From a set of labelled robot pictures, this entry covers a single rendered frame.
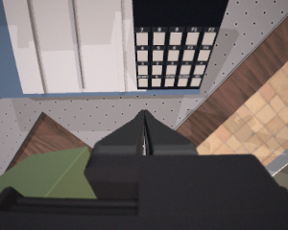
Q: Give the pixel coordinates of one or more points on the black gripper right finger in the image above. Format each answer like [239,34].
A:
[163,140]

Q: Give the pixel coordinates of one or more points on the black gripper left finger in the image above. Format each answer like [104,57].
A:
[125,139]

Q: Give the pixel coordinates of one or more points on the grey perforated base plate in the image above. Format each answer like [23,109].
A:
[245,25]

